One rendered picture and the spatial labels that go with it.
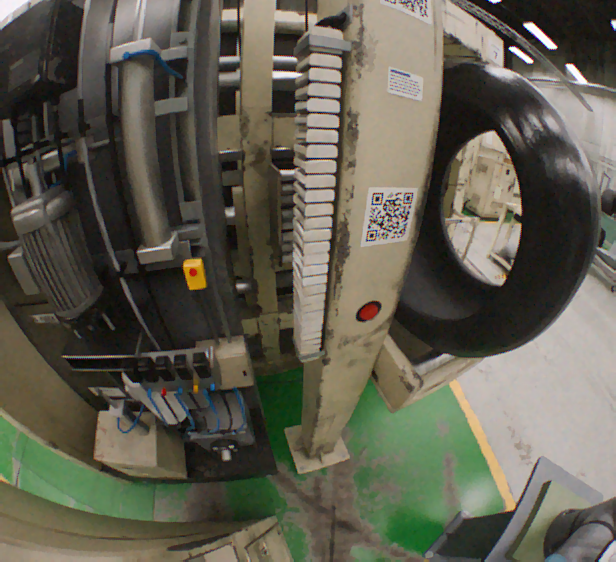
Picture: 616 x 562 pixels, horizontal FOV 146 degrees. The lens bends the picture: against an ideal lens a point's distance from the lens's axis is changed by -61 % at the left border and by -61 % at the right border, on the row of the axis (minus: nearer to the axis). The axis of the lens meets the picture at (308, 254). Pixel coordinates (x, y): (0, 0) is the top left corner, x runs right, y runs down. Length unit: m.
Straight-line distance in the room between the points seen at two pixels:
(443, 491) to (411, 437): 0.39
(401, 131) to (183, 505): 1.52
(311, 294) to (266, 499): 1.15
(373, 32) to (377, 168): 0.15
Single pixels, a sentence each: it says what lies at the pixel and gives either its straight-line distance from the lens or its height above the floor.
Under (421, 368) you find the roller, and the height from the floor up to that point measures 0.92.
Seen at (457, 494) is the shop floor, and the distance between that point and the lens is 1.55.
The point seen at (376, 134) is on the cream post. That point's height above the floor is 1.32.
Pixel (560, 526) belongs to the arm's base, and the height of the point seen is 0.68.
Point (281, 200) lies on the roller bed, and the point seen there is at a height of 1.11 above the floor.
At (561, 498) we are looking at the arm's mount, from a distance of 1.09.
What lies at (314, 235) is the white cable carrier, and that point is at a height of 1.20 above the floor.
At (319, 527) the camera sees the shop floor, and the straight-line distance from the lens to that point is 1.33.
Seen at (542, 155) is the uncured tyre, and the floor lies 1.34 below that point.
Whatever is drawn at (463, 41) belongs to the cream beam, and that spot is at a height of 1.66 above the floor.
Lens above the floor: 1.32
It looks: 31 degrees down
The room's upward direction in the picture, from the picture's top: 2 degrees clockwise
